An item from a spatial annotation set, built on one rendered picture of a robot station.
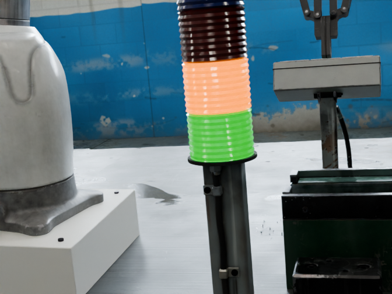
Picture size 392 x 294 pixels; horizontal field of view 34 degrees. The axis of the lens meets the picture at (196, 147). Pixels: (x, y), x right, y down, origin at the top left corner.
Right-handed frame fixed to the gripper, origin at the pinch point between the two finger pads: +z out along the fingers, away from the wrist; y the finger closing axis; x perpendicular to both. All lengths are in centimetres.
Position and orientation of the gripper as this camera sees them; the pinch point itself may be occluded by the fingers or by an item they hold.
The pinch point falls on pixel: (326, 38)
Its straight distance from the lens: 112.3
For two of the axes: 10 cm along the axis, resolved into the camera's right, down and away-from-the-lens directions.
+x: 2.6, 2.0, 9.4
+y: 9.7, -0.3, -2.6
